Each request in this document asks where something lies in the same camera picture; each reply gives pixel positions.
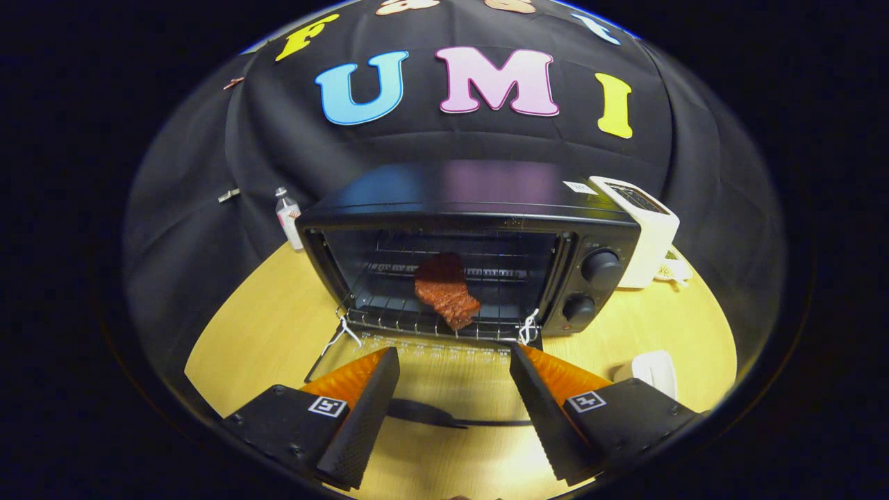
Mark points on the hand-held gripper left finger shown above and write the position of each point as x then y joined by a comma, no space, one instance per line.
368,413

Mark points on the black backdrop cloth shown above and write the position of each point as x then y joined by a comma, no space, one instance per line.
208,153

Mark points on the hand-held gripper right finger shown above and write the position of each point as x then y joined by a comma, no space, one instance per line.
542,413

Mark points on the white pop-up toaster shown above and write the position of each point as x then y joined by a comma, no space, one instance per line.
653,236

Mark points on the red-brown meat slice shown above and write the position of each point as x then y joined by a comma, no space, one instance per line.
448,295

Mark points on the white plate with green food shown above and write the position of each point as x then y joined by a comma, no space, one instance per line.
674,271

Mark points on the small clear bottle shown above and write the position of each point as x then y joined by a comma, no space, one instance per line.
288,219

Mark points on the pink cloth clip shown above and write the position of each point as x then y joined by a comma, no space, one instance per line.
233,82

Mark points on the white rectangular dish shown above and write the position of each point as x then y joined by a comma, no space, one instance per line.
656,368

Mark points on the silver cloth clip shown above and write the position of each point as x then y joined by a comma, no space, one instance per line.
228,195

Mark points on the black toaster oven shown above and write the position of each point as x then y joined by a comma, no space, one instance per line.
486,191

